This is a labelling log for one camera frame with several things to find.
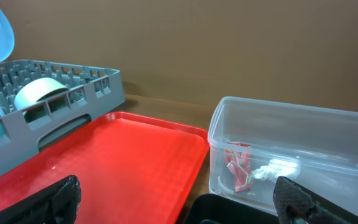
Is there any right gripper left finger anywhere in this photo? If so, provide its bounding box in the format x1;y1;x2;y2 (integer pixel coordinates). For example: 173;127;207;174
0;175;81;224

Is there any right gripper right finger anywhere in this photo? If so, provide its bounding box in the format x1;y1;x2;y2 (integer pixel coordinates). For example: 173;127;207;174
273;176;358;224

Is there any white tissue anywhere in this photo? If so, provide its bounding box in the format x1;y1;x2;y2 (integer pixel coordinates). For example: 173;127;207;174
252;159;300;183

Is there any red snack wrapper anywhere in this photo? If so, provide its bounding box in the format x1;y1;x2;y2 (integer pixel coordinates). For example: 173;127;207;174
224;149;254;193

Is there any green bowl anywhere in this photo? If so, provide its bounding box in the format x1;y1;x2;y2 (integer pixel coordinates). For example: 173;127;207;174
14;77;68;123

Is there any black waste tray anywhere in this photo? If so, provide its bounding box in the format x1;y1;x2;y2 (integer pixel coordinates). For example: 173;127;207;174
184;194;279;224

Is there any grey dishwasher rack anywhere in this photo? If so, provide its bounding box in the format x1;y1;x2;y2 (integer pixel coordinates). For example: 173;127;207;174
0;60;125;176

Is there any clear plastic bin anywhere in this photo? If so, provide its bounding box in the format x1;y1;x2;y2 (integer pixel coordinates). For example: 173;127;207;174
208;96;358;216

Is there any red plastic tray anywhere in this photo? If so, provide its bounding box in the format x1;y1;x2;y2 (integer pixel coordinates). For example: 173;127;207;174
0;112;209;223

